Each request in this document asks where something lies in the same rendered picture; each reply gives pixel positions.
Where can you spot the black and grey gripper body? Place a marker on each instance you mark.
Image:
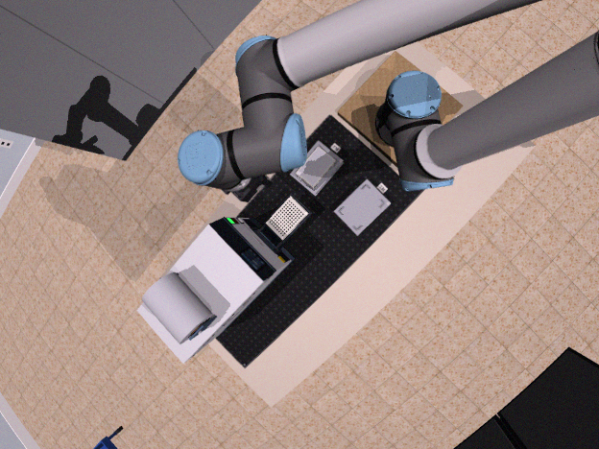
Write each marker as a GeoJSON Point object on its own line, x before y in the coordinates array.
{"type": "Point", "coordinates": [249, 191]}

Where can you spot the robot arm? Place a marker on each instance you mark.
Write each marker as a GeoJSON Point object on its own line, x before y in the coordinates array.
{"type": "Point", "coordinates": [560, 93]}

